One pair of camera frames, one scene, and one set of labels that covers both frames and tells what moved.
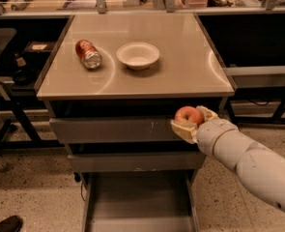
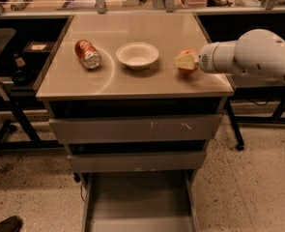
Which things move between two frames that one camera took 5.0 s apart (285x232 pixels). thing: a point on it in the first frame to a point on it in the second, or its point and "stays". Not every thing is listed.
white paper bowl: [138, 55] stays
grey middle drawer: [137, 161] stays
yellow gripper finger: [186, 130] to [185, 61]
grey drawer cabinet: [114, 82] stays
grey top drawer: [146, 130] stays
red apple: [188, 114] to [187, 51]
